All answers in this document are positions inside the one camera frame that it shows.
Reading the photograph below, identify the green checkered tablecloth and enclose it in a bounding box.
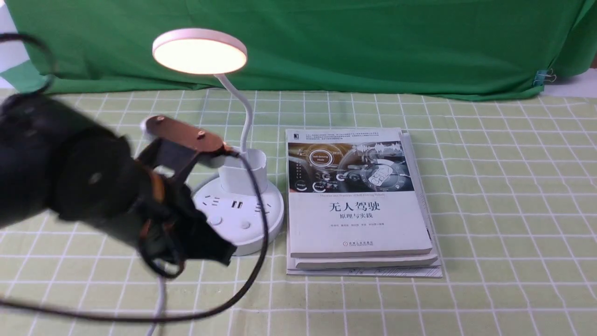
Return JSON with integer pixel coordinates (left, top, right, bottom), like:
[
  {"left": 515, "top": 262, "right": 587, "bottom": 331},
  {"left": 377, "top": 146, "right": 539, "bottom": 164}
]
[{"left": 1, "top": 89, "right": 597, "bottom": 336}]

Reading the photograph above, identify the green backdrop cloth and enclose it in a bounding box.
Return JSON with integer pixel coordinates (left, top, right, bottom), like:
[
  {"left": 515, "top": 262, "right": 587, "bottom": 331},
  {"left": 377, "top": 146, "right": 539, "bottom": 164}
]
[{"left": 6, "top": 0, "right": 596, "bottom": 101}]

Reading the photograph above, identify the white desk lamp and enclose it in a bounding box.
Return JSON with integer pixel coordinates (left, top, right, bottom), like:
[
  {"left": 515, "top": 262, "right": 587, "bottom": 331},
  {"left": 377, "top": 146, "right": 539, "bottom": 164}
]
[{"left": 152, "top": 28, "right": 285, "bottom": 257}]

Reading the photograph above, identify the white bottom booklet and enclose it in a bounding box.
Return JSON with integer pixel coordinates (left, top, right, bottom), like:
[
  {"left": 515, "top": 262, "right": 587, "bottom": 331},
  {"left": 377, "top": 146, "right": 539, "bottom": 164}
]
[{"left": 286, "top": 133, "right": 444, "bottom": 279}]

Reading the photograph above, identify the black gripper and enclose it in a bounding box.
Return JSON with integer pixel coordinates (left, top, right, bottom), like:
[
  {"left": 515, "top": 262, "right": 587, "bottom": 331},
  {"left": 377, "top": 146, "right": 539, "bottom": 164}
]
[{"left": 136, "top": 173, "right": 236, "bottom": 273}]

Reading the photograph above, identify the teal binder clip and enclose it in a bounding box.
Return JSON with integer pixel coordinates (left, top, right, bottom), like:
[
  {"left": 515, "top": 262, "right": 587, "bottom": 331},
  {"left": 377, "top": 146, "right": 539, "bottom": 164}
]
[{"left": 532, "top": 69, "right": 557, "bottom": 87}]

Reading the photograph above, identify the black camera cable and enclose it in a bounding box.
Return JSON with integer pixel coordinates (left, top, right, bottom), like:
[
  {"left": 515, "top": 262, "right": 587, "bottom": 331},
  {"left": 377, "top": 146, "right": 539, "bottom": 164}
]
[{"left": 0, "top": 33, "right": 270, "bottom": 323}]

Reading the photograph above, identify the white lamp power cord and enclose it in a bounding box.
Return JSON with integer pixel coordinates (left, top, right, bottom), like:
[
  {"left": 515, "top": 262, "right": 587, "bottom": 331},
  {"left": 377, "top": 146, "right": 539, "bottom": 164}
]
[{"left": 146, "top": 174, "right": 220, "bottom": 336}]

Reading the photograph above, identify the white top book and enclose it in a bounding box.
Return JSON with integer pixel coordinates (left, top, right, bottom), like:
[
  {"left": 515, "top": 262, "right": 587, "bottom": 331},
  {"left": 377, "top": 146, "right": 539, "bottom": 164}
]
[{"left": 285, "top": 128, "right": 433, "bottom": 259}]

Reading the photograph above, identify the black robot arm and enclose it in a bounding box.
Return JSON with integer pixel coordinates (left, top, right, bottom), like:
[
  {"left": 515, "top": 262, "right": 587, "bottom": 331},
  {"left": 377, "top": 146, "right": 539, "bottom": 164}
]
[{"left": 0, "top": 94, "right": 236, "bottom": 268}]

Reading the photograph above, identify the copper-topped wrist camera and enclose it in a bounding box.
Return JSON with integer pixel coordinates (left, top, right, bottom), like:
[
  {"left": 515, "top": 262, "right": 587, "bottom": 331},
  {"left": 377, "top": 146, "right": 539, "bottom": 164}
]
[{"left": 137, "top": 115, "right": 234, "bottom": 185}]

